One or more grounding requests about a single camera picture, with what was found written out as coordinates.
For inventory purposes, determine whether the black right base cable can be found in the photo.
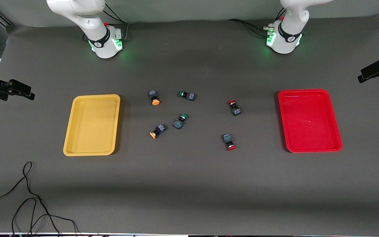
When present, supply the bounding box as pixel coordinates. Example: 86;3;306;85
102;3;129;42

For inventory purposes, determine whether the green push button switch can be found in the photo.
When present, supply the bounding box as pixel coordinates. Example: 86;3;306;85
178;90;195;101
173;114;189;130

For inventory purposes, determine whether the thin black loose cable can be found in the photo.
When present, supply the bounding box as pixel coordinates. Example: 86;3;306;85
0;161;79;237

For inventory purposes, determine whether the dark grey table mat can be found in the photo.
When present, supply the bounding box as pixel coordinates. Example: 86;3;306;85
0;13;379;235

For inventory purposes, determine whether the red plastic tray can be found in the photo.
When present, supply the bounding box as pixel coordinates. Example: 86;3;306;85
278;89;343;153

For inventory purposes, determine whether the orange push button switch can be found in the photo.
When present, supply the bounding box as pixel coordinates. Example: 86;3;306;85
148;90;161;106
149;124;166;139

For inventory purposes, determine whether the red push button switch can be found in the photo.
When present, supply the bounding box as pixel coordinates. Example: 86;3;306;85
228;100;241;116
222;133;236;151

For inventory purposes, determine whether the black base cable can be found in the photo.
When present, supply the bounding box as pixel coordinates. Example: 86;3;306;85
102;3;129;42
227;19;274;37

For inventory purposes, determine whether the black left base cable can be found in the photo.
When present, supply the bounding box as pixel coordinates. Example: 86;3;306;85
227;19;274;37

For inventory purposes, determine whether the aluminium frame rail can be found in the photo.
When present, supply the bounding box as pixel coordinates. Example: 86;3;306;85
0;5;14;27

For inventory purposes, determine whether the yellow plastic tray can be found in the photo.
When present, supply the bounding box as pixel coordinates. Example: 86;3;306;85
63;94;121;156

